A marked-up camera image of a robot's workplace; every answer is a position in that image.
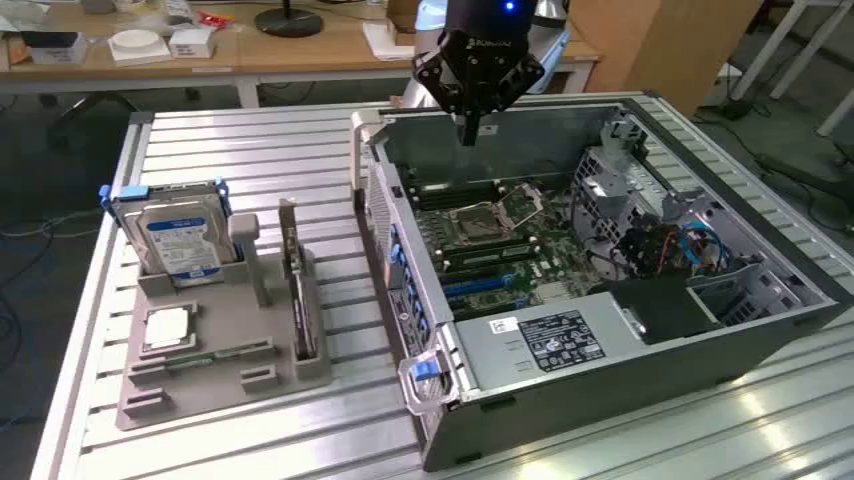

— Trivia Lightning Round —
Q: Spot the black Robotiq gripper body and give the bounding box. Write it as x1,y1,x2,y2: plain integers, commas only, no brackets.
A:
436,0,537,116

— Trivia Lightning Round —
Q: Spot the Nvidia graphics card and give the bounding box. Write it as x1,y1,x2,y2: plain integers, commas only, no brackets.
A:
276,197,322,362

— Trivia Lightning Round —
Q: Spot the long blue expansion slot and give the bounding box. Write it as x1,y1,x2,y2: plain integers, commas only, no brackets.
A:
443,272,513,300

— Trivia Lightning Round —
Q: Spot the white paper stack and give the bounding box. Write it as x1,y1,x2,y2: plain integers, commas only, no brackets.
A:
363,19,419,62

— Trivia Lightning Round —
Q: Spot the brown cardboard box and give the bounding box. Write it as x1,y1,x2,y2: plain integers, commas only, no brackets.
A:
386,0,423,34

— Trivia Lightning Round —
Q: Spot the wooden desk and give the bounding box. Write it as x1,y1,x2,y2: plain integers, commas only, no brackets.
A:
0,0,602,95

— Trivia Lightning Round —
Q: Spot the wooden cabinet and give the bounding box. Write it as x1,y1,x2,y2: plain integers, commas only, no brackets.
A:
566,0,766,117

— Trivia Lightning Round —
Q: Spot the black round lamp base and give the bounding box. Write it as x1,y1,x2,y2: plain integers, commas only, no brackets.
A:
252,0,326,39

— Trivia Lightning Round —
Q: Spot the metal socket cover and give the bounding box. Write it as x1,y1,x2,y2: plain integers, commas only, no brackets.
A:
497,182,553,212

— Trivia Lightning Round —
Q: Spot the perforated metal drive cage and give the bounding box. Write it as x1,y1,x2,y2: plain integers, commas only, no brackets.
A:
570,117,675,242

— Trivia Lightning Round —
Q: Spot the CPU socket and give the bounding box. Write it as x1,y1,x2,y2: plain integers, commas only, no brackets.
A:
450,202,519,249

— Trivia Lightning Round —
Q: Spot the green motherboard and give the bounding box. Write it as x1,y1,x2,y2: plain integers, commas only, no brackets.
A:
399,174,602,321

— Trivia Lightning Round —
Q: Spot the installed RAM stick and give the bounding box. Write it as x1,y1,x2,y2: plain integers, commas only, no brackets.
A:
443,239,539,267

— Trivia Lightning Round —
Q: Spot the small white carton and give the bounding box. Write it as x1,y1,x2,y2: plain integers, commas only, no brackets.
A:
166,27,219,59

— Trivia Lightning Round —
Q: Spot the white round tape box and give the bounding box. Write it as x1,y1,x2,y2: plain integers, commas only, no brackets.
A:
106,28,168,67

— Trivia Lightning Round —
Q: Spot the hard disk in blue caddy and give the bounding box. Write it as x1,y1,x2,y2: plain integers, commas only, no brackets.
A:
98,178,232,290

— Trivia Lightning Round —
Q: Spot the black air shroud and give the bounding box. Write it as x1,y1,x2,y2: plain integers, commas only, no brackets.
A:
599,277,726,347

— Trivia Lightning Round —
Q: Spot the grey power supply unit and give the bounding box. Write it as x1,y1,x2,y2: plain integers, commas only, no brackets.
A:
452,292,649,392

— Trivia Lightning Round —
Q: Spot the grey disk bay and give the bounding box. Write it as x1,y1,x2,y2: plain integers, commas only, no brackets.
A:
686,252,835,332

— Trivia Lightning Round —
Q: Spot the white box with black lid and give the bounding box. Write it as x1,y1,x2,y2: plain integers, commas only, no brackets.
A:
19,30,90,66

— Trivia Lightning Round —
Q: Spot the silver CPU chip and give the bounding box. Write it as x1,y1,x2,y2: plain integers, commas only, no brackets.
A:
143,308,195,346

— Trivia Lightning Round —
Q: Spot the black open PC case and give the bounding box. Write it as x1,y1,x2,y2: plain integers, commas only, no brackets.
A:
350,94,854,474

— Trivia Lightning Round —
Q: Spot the loose green RAM stick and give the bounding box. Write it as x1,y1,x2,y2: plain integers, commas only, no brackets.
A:
163,347,254,372

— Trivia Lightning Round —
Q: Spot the grey parts rack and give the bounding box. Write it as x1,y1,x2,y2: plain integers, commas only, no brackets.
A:
116,212,335,434

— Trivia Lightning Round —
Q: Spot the white table frame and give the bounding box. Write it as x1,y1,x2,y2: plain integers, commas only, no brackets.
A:
730,0,854,137

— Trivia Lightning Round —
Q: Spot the red data wire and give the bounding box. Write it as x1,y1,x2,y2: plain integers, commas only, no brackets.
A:
657,227,677,275

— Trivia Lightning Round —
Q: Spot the blue data wire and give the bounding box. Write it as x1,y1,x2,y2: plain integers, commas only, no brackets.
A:
678,222,733,275

